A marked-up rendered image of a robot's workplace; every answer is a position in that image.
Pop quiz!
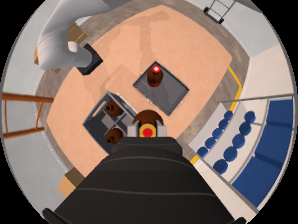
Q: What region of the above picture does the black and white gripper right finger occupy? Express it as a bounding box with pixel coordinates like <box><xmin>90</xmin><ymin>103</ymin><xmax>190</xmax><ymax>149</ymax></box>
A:
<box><xmin>155</xmin><ymin>120</ymin><xmax>167</xmax><ymax>137</ymax></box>

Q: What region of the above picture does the dark grey divided crate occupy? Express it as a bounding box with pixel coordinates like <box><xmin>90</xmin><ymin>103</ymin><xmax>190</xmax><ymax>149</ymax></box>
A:
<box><xmin>82</xmin><ymin>91</ymin><xmax>137</xmax><ymax>155</ymax></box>

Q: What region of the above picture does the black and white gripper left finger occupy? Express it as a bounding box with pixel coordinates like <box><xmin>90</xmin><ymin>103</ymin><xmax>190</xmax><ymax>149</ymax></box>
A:
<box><xmin>127</xmin><ymin>120</ymin><xmax>141</xmax><ymax>137</ymax></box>

